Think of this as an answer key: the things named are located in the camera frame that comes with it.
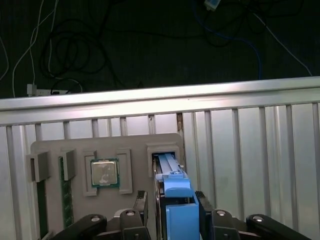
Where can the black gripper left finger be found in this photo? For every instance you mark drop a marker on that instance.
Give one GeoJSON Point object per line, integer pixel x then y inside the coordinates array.
{"type": "Point", "coordinates": [130, 227]}

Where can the silver CPU chip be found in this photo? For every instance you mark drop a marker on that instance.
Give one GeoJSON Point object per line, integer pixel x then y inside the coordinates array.
{"type": "Point", "coordinates": [105, 172]}

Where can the hard disk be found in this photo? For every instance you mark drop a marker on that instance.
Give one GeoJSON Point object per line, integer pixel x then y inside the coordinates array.
{"type": "Point", "coordinates": [177, 185]}

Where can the green RAM stick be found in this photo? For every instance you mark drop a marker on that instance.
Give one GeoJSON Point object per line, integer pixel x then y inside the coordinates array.
{"type": "Point", "coordinates": [66, 195]}

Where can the white power strip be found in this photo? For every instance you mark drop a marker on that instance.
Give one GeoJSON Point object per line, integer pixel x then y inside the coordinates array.
{"type": "Point", "coordinates": [42, 92]}

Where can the grey parts rack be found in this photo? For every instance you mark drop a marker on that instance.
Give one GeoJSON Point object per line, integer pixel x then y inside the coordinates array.
{"type": "Point", "coordinates": [105, 145]}

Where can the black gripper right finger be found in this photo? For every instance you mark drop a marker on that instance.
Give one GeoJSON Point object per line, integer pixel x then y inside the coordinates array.
{"type": "Point", "coordinates": [225, 227]}

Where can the white blue adapter box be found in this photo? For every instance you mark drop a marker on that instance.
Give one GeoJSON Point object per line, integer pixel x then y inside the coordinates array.
{"type": "Point", "coordinates": [212, 3]}

